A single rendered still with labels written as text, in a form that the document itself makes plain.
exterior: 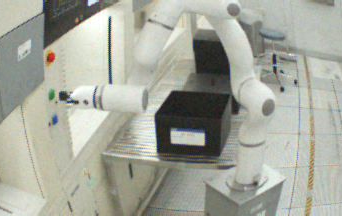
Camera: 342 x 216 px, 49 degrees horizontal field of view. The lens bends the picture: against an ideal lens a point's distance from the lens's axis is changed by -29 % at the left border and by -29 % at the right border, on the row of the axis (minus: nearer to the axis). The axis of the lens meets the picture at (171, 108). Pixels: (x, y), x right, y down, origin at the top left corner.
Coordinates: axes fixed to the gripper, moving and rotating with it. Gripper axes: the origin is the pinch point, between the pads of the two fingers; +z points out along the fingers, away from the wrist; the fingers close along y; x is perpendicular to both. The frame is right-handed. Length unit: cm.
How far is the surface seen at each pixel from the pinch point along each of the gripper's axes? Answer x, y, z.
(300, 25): -71, 480, -107
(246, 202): -45, 10, -65
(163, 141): -38, 47, -22
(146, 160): -44, 40, -16
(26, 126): -2.7, -22.6, 8.2
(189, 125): -30, 47, -33
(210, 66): -35, 134, -25
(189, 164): -44, 40, -34
